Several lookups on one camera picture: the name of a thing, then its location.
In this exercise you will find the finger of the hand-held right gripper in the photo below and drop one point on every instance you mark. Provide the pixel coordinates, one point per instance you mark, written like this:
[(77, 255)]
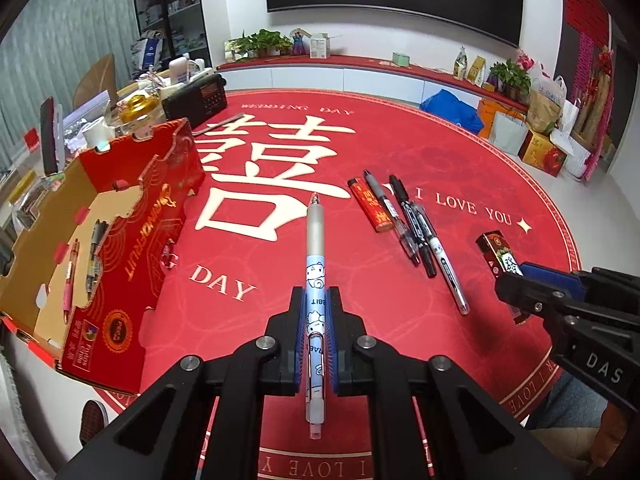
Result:
[(550, 275), (525, 292)]

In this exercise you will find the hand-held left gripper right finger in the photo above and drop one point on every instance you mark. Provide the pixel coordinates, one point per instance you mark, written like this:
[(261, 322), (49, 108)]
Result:
[(337, 345)]

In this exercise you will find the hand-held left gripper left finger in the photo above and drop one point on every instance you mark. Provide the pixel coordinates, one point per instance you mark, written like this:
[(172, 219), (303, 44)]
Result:
[(299, 345)]

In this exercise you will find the small red black box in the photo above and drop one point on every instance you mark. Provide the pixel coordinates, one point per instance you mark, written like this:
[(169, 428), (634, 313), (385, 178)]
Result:
[(492, 250)]

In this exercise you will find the blue cartoon pen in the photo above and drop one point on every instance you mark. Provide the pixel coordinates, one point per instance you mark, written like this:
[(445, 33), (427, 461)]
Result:
[(316, 240)]

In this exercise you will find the red cardboard box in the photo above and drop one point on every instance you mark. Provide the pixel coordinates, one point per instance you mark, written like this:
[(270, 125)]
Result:
[(125, 260)]

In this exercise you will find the black pen yellow label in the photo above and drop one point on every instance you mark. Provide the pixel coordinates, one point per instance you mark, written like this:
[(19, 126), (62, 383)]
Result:
[(94, 255)]

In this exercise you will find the pink pen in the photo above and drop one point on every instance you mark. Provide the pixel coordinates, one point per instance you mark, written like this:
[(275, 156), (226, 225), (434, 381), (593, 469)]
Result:
[(70, 280)]

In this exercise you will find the person's leg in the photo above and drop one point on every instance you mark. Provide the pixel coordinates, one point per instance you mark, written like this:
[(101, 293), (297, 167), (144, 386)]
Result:
[(570, 400)]

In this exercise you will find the red round mat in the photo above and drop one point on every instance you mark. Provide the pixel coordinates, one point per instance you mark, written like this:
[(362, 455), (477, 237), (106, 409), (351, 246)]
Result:
[(350, 260)]

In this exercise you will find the clear white pen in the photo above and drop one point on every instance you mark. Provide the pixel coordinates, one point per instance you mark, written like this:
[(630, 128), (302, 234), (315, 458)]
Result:
[(442, 260)]

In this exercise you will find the red gift box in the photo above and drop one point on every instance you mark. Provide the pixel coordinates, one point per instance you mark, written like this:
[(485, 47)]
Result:
[(542, 152)]

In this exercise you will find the black marker pen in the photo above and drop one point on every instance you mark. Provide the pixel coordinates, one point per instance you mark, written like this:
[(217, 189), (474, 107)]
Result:
[(415, 230)]

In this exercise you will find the white paper bag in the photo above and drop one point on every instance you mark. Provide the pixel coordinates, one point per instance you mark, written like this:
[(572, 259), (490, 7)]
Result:
[(507, 132), (570, 135)]

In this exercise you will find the red lighter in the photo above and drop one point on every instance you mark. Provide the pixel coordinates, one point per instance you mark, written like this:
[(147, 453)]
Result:
[(372, 207)]

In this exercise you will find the grey clear pen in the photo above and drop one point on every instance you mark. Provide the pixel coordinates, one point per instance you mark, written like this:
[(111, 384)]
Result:
[(387, 210)]

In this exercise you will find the brown paper bag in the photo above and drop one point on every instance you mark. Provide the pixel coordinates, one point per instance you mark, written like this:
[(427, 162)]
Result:
[(545, 105)]

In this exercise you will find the orange paper bag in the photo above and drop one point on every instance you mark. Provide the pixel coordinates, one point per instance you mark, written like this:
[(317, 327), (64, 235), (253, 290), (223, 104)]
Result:
[(492, 107)]

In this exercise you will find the potted plant pink flowers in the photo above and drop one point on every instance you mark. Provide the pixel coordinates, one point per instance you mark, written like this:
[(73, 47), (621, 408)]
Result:
[(510, 75)]

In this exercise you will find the yellow snack bag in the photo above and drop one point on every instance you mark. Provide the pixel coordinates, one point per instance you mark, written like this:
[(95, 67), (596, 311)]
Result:
[(478, 70)]

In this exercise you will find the brown slipper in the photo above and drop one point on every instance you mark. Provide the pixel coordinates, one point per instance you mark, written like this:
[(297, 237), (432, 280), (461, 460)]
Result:
[(93, 420)]

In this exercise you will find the white snack bag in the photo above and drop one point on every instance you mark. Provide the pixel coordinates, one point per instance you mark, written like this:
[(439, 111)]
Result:
[(461, 62)]

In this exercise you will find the grey metal bar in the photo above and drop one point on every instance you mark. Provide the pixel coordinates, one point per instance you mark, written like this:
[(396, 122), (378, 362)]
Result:
[(215, 124)]

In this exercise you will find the small green box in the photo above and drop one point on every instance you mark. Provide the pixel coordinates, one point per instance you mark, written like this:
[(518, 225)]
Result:
[(400, 59)]

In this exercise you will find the black radio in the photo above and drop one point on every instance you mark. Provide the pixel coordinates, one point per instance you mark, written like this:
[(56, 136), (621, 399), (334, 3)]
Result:
[(195, 97)]

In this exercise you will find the white low cabinet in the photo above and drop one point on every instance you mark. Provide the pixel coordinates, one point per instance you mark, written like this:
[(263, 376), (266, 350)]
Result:
[(350, 72)]

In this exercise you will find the gold foil package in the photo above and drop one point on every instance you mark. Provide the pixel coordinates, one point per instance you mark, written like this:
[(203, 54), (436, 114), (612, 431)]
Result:
[(135, 105)]

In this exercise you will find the white carton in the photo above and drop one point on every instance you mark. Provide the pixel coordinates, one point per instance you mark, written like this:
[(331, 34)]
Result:
[(319, 45)]

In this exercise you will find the small figurine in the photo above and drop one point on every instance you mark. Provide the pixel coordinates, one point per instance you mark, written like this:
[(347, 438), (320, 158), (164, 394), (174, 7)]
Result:
[(298, 42)]

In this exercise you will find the white bottle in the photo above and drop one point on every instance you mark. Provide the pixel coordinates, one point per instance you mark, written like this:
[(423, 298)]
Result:
[(178, 67)]

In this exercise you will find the green potted plant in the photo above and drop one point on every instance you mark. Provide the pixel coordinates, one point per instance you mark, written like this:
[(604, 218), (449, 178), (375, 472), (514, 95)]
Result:
[(260, 40)]

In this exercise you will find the black phone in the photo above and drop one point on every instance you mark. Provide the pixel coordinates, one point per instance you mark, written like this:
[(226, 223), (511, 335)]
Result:
[(48, 135)]

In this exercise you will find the blue white plastic bag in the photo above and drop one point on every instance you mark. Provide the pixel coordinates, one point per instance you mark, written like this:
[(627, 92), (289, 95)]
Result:
[(147, 50)]

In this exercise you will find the wooden chair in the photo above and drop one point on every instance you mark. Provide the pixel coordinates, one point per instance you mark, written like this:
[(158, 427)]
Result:
[(95, 80)]

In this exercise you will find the glass shelf cabinet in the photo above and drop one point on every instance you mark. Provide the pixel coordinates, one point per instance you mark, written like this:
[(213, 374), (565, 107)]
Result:
[(170, 10)]

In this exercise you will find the grey curtain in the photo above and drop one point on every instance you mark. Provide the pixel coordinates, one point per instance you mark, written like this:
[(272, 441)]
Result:
[(65, 50)]

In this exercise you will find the red wall decoration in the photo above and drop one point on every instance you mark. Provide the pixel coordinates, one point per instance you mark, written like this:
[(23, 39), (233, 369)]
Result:
[(582, 25)]

